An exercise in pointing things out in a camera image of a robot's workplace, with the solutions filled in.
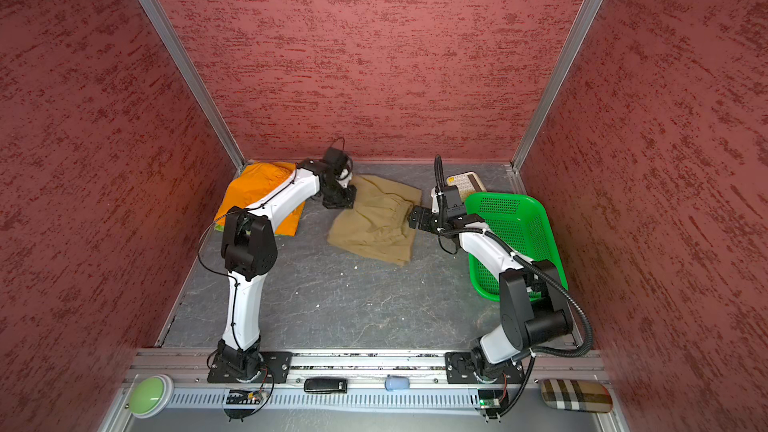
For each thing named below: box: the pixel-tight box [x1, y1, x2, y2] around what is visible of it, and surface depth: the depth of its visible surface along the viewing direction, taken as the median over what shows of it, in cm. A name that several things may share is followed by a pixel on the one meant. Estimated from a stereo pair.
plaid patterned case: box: [540, 379, 613, 413], surface depth 70 cm
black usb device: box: [303, 377, 348, 394], surface depth 71 cm
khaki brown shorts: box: [327, 174, 422, 266], surface depth 97 cm
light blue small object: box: [384, 374, 411, 391], surface depth 72 cm
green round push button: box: [130, 374, 174, 419], surface depth 70 cm
